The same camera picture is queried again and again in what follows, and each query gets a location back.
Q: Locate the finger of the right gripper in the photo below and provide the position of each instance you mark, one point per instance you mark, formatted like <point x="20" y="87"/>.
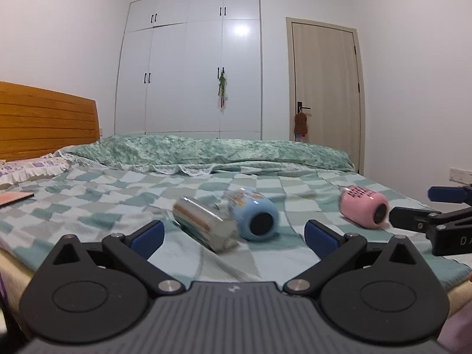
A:
<point x="413" y="220"/>
<point x="449" y="194"/>

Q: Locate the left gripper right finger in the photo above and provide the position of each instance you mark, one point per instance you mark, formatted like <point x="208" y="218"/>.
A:
<point x="337" y="254"/>

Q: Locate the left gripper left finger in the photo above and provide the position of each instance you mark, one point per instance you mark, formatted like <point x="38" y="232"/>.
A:
<point x="131" y="253"/>

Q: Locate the stainless steel cup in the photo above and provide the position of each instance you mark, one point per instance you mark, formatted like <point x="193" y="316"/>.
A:
<point x="213" y="229"/>

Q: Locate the pink text cup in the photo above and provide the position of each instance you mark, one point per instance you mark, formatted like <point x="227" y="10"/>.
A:
<point x="364" y="207"/>

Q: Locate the blue cartoon cup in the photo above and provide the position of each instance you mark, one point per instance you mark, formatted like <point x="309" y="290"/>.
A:
<point x="256" y="216"/>

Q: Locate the green floral duvet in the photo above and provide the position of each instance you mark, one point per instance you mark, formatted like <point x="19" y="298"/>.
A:
<point x="169" y="154"/>

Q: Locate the pink book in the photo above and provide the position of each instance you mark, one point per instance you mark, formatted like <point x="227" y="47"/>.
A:
<point x="13" y="197"/>

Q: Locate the purple floral pillow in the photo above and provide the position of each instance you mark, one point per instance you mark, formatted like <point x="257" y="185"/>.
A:
<point x="17" y="172"/>

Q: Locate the wooden headboard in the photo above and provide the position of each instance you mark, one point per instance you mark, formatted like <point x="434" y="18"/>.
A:
<point x="35" y="122"/>

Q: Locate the beige wooden door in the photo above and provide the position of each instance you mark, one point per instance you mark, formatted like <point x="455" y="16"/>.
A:
<point x="325" y="73"/>

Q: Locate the green hanging ornament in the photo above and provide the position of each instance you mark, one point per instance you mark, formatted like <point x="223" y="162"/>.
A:
<point x="222" y="89"/>

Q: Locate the white wardrobe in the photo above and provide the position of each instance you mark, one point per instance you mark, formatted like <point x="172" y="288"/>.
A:
<point x="173" y="52"/>

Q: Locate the wall socket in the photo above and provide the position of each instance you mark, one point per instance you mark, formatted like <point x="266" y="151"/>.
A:
<point x="460" y="176"/>

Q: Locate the black door handle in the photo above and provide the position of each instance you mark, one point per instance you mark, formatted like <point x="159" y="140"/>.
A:
<point x="301" y="107"/>

